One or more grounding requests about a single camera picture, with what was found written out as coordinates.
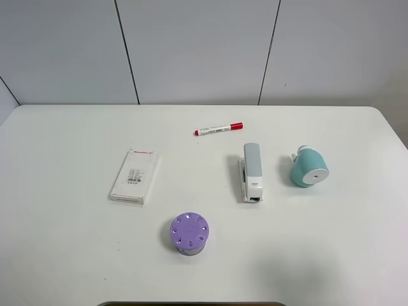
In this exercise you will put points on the teal pencil sharpener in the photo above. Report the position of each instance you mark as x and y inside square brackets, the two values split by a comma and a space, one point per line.
[308, 168]

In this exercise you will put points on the white grey stapler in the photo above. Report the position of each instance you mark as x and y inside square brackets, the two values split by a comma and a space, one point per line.
[251, 174]

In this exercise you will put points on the red white marker pen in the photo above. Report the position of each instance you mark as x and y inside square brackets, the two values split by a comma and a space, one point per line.
[218, 129]

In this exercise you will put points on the white flat cardboard box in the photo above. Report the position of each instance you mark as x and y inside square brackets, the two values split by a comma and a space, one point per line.
[135, 177]

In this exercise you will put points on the purple round air freshener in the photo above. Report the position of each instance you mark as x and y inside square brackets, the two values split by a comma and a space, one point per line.
[189, 233]

